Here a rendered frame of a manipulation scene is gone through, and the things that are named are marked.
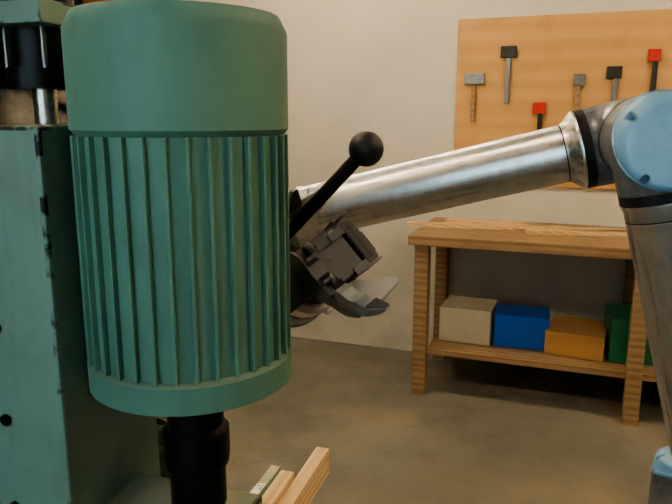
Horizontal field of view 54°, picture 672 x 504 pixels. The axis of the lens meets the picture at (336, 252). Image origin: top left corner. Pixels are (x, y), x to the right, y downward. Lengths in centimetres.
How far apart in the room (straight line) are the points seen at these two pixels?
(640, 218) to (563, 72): 293
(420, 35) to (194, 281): 350
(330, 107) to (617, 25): 162
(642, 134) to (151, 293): 59
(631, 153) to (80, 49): 61
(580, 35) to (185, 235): 342
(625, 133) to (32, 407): 69
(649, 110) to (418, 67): 311
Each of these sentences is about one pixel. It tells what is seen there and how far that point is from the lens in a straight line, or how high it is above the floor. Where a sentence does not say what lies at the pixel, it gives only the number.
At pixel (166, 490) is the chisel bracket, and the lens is 70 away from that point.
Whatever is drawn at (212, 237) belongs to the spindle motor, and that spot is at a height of 134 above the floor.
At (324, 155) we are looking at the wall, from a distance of 409.
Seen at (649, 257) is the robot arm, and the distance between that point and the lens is 90.
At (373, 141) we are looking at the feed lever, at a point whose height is 140.
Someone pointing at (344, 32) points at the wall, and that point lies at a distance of 406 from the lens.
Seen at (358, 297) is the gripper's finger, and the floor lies 124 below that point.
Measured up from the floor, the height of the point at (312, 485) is 92.
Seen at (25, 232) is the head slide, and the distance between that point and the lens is 58.
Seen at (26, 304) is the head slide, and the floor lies 127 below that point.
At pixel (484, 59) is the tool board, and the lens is 383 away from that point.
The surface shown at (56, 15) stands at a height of 151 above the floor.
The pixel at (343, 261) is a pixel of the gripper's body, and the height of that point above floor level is 126.
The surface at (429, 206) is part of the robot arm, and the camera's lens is 101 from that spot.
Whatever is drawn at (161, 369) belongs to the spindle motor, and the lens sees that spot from 53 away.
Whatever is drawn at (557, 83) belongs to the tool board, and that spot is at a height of 160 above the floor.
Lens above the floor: 143
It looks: 12 degrees down
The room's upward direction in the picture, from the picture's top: straight up
